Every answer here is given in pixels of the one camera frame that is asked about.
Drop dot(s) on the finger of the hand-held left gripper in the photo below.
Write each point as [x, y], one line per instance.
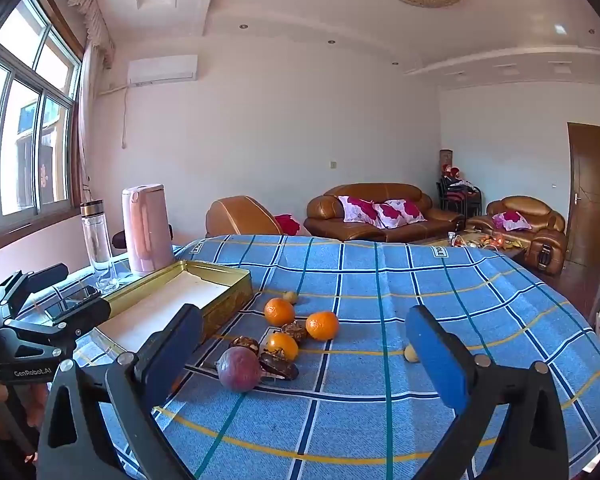
[40, 280]
[75, 317]

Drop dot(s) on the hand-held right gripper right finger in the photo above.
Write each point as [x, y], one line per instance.
[440, 360]

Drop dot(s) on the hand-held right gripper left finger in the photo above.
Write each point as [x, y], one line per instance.
[175, 355]

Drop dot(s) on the large yellow fruit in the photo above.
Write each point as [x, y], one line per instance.
[411, 353]

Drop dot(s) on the dark dried fruit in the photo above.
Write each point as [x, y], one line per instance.
[244, 344]
[294, 331]
[279, 366]

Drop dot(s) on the gold metal tin box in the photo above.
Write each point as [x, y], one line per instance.
[180, 285]

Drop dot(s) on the orange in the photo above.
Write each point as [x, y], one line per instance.
[281, 346]
[279, 311]
[322, 326]

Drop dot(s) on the small yellow fruit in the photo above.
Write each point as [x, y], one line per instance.
[290, 296]

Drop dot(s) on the person's left hand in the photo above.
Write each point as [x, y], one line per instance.
[34, 402]

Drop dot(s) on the clear drinking glass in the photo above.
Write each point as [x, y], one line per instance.
[108, 280]

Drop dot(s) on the clear glass bottle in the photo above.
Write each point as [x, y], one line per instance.
[96, 240]

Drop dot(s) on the dark chair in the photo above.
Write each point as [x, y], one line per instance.
[119, 240]

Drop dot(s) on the blue plaid tablecloth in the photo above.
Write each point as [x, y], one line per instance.
[380, 285]

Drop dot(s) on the pink electric kettle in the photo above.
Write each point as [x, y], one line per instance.
[147, 230]

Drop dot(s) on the cluttered coffee table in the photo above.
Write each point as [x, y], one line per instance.
[480, 242]

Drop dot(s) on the window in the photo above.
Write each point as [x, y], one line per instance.
[25, 135]

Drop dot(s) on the floral pillow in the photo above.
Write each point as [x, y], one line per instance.
[511, 220]
[400, 214]
[357, 209]

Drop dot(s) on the brown leather armchair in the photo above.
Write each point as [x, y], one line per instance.
[240, 217]
[545, 240]

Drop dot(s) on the stacked black chairs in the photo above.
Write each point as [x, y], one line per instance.
[457, 200]

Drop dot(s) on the red pillow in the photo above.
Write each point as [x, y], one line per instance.
[289, 224]

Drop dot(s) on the brown leather sofa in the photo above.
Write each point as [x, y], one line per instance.
[325, 220]

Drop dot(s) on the red plush toys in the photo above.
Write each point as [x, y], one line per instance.
[452, 171]

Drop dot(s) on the tall patterned vase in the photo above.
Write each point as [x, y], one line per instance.
[446, 157]

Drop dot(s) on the brown wooden door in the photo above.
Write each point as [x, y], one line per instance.
[590, 200]

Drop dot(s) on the white air conditioner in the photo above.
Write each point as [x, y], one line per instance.
[162, 70]

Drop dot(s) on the pink curtain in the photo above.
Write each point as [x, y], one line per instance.
[92, 25]

